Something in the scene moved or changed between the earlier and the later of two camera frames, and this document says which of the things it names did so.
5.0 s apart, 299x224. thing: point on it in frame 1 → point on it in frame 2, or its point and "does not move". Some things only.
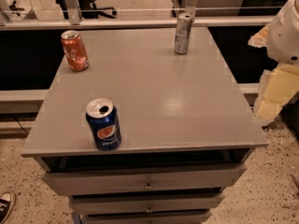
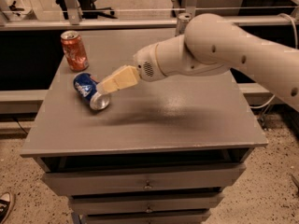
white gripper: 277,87 → 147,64
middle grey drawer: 190,203 does not move
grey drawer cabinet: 187,133 does not move
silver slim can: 182,31 does not move
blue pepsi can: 104,119 → 85,86
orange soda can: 75,51 does not move
